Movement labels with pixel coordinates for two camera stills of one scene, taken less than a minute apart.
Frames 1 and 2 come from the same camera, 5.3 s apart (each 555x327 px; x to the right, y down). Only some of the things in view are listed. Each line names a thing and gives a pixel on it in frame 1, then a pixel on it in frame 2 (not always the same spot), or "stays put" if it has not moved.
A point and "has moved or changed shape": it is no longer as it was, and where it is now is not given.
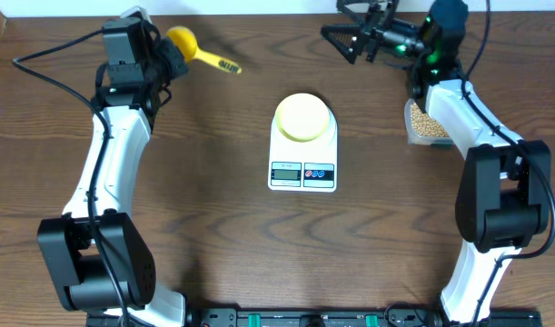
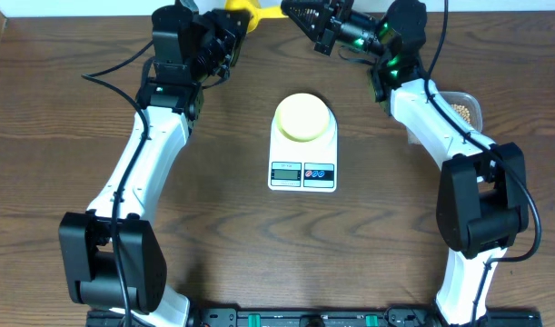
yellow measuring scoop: [188, 44] has moved or changed shape
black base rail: [331, 317] stays put
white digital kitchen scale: [303, 166] stays put
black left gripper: [167, 53] to [225, 35]
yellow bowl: [302, 117] stays put
